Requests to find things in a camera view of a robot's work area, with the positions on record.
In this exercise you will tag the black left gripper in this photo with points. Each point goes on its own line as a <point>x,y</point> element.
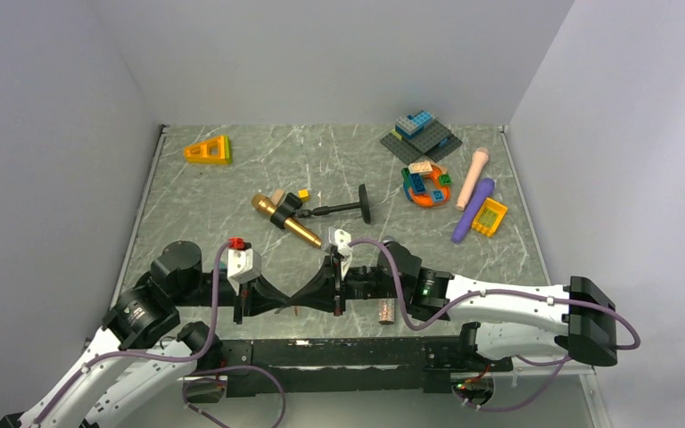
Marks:
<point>258,297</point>

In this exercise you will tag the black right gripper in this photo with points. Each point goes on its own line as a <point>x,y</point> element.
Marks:
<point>319,291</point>

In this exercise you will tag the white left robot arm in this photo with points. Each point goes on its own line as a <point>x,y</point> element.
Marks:
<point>159,331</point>

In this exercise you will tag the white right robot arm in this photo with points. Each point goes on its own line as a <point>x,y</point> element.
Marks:
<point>497,320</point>

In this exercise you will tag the black microphone stand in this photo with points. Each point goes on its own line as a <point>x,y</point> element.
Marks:
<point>362,205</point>

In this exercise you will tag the gold microphone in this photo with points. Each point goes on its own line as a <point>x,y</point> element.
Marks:
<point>289,224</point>

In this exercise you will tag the yellow small cube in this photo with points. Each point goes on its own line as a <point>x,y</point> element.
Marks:
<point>304,195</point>

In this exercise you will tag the beige small wooden block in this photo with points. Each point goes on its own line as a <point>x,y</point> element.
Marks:
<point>277,196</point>

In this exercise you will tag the orange green triangular brick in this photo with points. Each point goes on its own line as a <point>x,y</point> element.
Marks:
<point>212,151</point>

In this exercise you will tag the grey baseplate brick stack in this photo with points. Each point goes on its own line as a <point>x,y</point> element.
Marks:
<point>420,135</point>

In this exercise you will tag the yellow orange window brick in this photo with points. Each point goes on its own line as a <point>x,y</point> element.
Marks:
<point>489,217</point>

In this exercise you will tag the purple toy microphone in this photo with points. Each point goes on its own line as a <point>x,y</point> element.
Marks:
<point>483,190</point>

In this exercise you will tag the pink toy microphone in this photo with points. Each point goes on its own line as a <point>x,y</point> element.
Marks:
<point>479,159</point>

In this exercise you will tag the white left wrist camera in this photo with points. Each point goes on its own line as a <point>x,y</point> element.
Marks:
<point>243,263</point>

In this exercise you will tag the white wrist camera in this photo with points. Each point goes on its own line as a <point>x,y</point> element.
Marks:
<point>339,241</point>
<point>243,263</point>

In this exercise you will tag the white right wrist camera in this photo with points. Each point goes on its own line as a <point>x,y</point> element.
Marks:
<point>339,241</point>

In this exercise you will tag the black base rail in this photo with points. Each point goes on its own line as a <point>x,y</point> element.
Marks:
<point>427,363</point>

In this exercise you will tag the orange ring brick assembly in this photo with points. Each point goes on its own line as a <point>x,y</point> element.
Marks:
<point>428,188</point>

